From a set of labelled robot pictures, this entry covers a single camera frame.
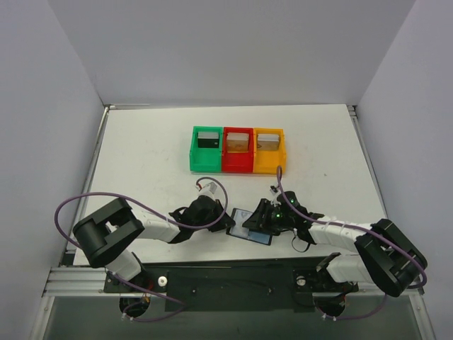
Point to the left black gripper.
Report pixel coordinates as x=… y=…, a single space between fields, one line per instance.
x=215 y=218

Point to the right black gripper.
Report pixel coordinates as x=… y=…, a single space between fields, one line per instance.
x=262 y=215

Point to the white VIP card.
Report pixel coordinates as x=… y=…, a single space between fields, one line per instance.
x=240 y=216

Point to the black leather card holder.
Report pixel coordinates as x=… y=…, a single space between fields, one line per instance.
x=253 y=236

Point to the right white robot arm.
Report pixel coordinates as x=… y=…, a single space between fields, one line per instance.
x=378 y=253

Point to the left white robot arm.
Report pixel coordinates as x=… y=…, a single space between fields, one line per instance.
x=105 y=234

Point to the brown card stack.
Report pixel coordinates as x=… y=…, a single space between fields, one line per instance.
x=237 y=142

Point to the black card stack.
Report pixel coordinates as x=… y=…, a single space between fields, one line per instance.
x=208 y=139

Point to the orange plastic bin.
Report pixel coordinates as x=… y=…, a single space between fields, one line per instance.
x=267 y=160

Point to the green plastic bin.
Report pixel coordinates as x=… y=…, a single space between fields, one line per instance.
x=205 y=160

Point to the red plastic bin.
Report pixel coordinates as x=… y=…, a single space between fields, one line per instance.
x=241 y=163

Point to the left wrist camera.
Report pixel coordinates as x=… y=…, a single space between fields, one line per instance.
x=208 y=189

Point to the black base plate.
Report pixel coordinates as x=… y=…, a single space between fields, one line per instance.
x=238 y=286

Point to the aluminium frame rail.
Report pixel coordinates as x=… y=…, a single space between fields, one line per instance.
x=65 y=279

